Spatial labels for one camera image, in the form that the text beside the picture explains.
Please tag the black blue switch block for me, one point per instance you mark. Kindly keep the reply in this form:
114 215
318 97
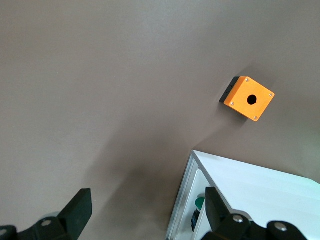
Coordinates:
195 220

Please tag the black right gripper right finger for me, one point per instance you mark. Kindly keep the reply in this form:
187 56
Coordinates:
217 212

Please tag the green push button switch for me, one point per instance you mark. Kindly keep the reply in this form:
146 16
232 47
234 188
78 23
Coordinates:
200 203

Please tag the orange button enclosure box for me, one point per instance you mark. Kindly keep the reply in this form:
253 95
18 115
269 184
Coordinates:
237 97

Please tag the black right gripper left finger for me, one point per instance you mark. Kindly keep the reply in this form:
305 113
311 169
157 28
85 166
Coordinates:
75 212

